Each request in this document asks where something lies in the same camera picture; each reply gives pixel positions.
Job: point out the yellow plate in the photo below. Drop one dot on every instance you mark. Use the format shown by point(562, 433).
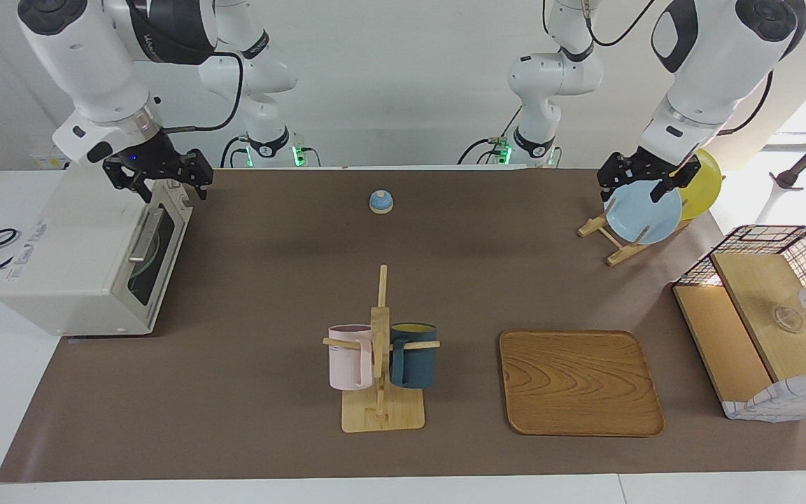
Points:
point(700, 196)

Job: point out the brown wooden tray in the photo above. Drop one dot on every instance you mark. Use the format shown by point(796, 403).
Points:
point(578, 385)

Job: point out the small blue round lid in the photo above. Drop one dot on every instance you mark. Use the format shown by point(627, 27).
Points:
point(381, 202)

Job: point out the white toaster oven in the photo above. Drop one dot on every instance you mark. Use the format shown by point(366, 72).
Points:
point(67, 259)

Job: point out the brown table mat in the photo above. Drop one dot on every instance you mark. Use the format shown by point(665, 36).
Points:
point(270, 280)

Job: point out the small clear glass cup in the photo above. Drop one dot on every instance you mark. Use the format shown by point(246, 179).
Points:
point(788, 319)

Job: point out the dark blue mug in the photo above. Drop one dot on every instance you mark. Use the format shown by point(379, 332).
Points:
point(417, 360)

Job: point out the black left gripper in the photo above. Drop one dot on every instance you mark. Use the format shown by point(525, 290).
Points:
point(644, 169)

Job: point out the wooden mug rack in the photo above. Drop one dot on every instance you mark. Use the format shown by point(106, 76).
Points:
point(380, 413)

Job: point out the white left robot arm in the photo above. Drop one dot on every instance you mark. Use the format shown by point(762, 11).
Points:
point(711, 63)

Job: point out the pink mug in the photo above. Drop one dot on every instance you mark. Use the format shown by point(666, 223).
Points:
point(347, 360)

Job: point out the white power strip box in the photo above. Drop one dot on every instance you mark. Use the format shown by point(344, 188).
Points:
point(46, 162)

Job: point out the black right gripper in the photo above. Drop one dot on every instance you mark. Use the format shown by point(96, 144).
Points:
point(154, 157)

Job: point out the light blue plate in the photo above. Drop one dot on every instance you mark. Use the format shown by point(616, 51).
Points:
point(644, 213)

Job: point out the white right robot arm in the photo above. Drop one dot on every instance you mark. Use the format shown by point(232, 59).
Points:
point(88, 63)

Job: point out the wooden plate rack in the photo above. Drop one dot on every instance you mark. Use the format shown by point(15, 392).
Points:
point(616, 245)

